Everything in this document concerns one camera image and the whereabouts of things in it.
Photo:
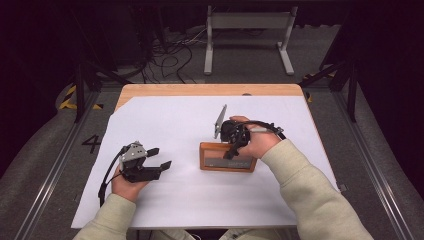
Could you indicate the small grey bracket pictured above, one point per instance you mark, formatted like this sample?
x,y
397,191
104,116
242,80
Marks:
x,y
342,187

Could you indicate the white paper sheet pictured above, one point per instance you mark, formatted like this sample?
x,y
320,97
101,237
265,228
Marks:
x,y
173,116

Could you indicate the person's left leg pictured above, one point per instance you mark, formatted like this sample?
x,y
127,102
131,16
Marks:
x,y
176,235

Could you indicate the wooden board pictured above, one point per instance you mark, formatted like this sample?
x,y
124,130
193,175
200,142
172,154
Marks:
x,y
220,166

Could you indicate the person's right leg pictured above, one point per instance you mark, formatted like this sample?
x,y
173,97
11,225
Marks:
x,y
250,234

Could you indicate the dark round table grommet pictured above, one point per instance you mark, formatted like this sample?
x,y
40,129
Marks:
x,y
246,94

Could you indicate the person's right hand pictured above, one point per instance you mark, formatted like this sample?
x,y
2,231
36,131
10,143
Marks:
x,y
263,143

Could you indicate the aluminium floor rail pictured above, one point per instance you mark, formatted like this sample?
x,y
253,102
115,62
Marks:
x,y
383,190
50,186

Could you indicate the black metal stand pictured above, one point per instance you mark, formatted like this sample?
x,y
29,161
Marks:
x,y
351,93
79,90

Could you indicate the black and yellow hazard tape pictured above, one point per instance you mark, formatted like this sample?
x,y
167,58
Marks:
x,y
68,96

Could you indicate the grey metal stand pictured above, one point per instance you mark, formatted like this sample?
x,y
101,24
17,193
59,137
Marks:
x,y
250,20

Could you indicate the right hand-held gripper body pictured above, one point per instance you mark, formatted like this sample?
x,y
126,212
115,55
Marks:
x,y
233,131

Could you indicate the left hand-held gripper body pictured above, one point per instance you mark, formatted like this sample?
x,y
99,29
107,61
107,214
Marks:
x,y
133,154

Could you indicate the person's left hand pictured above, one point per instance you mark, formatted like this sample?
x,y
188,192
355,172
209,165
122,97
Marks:
x,y
126,190

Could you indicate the person's leg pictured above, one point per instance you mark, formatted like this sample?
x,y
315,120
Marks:
x,y
250,234
176,235

